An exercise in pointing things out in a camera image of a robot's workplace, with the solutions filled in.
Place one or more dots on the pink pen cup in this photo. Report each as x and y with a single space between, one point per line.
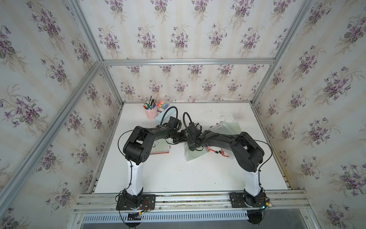
151 113

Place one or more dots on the mesh document bag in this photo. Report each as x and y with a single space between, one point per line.
160 147
227 128
192 155

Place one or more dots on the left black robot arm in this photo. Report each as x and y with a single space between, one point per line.
138 148

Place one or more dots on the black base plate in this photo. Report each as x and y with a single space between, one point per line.
246 200
140 202

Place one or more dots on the aluminium mounting rail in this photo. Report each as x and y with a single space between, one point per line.
189 201

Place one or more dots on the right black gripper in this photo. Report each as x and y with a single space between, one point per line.
188 139

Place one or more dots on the white ventilation grille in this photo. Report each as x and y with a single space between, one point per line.
184 216

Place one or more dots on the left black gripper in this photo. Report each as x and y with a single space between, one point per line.
182 137

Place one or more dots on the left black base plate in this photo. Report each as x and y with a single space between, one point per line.
140 202

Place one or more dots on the colourful marker box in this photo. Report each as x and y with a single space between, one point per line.
162 105

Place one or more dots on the light blue pencil case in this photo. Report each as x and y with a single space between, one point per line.
164 111

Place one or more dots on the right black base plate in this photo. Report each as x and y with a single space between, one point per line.
246 200

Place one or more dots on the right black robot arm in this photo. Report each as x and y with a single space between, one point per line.
248 154

